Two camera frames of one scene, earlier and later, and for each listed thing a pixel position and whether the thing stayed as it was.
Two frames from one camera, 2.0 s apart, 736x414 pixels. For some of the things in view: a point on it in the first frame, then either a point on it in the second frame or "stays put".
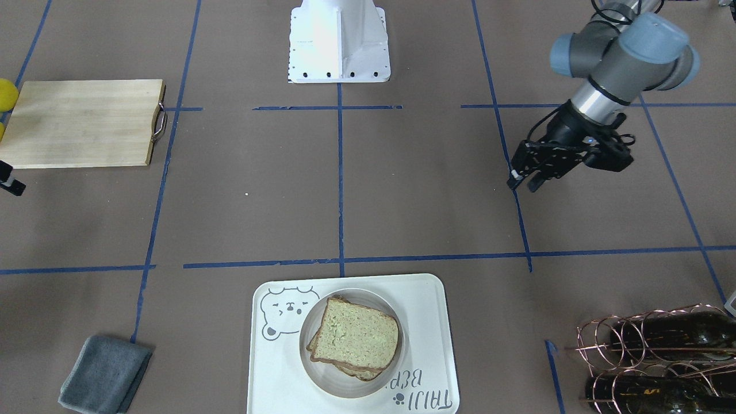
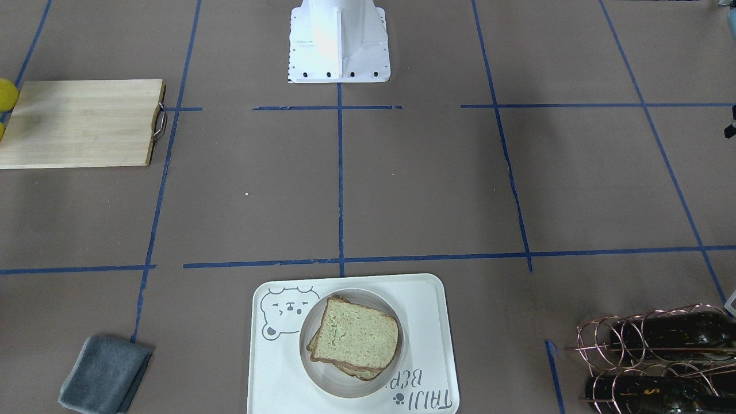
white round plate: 333,380 stays put
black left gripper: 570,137 -> 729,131
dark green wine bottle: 696,335 stays put
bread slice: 353,334 stays put
